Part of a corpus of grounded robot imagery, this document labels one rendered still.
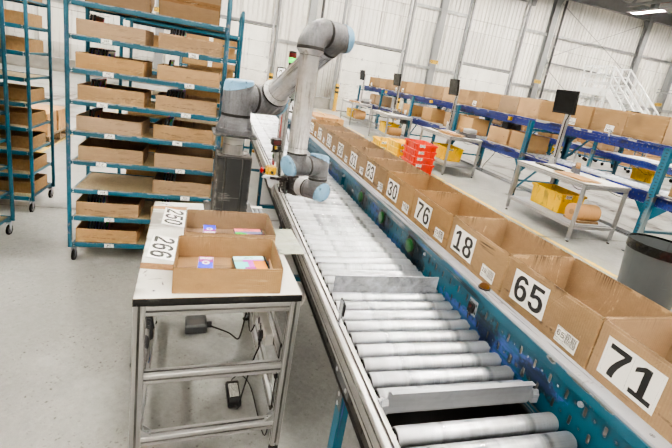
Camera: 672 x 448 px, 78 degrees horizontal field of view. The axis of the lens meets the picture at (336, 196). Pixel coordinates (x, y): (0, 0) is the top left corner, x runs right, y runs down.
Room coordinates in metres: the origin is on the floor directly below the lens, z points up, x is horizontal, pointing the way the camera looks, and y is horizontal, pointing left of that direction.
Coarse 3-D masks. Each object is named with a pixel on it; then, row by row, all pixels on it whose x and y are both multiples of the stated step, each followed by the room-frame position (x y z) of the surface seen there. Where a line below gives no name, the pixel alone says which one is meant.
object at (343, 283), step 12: (336, 276) 1.50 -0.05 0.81; (348, 276) 1.51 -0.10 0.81; (360, 276) 1.53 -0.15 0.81; (372, 276) 1.54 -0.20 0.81; (384, 276) 1.56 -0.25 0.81; (396, 276) 1.58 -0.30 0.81; (408, 276) 1.60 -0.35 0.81; (336, 288) 1.50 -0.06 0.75; (348, 288) 1.52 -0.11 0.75; (360, 288) 1.53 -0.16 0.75; (372, 288) 1.55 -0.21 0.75; (384, 288) 1.56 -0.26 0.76; (396, 288) 1.58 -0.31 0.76; (408, 288) 1.60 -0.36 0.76; (420, 288) 1.61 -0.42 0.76; (432, 288) 1.63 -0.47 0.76
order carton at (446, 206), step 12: (420, 192) 2.10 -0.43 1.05; (432, 192) 2.18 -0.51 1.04; (444, 192) 2.20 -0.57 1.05; (432, 204) 1.96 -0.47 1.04; (444, 204) 2.21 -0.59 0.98; (456, 204) 2.23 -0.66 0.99; (468, 204) 2.17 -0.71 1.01; (480, 204) 2.08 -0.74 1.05; (432, 216) 1.94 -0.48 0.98; (444, 216) 1.84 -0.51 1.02; (468, 216) 1.80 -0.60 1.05; (480, 216) 2.05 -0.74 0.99; (492, 216) 1.97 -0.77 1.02; (420, 228) 2.02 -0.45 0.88; (432, 228) 1.92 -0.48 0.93; (444, 228) 1.82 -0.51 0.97; (444, 240) 1.80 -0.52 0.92
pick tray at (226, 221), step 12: (192, 216) 1.84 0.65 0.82; (204, 216) 1.86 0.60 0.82; (216, 216) 1.88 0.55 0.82; (228, 216) 1.90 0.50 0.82; (240, 216) 1.92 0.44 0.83; (252, 216) 1.94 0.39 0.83; (264, 216) 1.96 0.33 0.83; (192, 228) 1.84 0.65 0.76; (216, 228) 1.88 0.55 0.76; (228, 228) 1.90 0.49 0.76; (240, 228) 1.92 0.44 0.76; (252, 228) 1.94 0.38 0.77; (264, 228) 1.96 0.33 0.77
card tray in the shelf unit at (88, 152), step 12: (84, 144) 2.85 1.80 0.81; (96, 144) 3.00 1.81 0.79; (108, 144) 3.03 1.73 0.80; (120, 144) 3.05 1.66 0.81; (132, 144) 3.08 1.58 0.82; (144, 144) 3.10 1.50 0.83; (84, 156) 2.72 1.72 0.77; (96, 156) 2.74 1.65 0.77; (108, 156) 2.76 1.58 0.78; (120, 156) 2.79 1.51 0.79; (132, 156) 2.81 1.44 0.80; (144, 156) 2.90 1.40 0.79
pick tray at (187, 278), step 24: (192, 240) 1.55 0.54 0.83; (216, 240) 1.58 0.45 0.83; (240, 240) 1.61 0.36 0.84; (264, 240) 1.64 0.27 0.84; (192, 264) 1.49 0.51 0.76; (216, 264) 1.52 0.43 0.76; (192, 288) 1.29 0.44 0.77; (216, 288) 1.32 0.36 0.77; (240, 288) 1.35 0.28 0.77; (264, 288) 1.37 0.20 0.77
